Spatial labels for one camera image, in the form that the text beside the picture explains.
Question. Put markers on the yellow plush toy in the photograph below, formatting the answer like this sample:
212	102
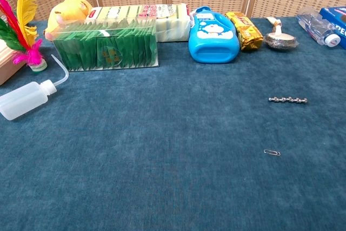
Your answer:
67	12

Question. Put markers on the clear plastic water bottle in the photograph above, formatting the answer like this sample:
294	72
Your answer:
316	28

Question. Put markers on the silver bead chain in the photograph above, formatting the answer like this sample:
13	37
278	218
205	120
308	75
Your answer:
288	99

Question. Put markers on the white squeeze wash bottle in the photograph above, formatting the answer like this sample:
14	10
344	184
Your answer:
21	98

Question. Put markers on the clear box of green sachets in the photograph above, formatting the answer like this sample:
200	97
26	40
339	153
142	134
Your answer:
108	47

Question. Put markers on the steel wool scrubber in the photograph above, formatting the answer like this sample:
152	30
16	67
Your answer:
279	37

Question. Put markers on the light wooden box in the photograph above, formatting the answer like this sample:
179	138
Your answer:
6	62

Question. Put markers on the golden foil snack pack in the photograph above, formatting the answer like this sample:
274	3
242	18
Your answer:
246	30

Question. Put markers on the blue cookie box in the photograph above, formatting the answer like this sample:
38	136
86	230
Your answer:
335	18

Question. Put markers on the blue velvet table cloth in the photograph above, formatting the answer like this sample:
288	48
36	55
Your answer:
173	147

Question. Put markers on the colourful feather shuttlecock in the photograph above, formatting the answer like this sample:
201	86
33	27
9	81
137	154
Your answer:
25	28

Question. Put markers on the silver metal paper clip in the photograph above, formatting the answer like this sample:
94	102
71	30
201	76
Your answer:
272	152

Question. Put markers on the blue cartoon detergent bottle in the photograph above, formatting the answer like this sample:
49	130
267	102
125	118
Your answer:
213	39

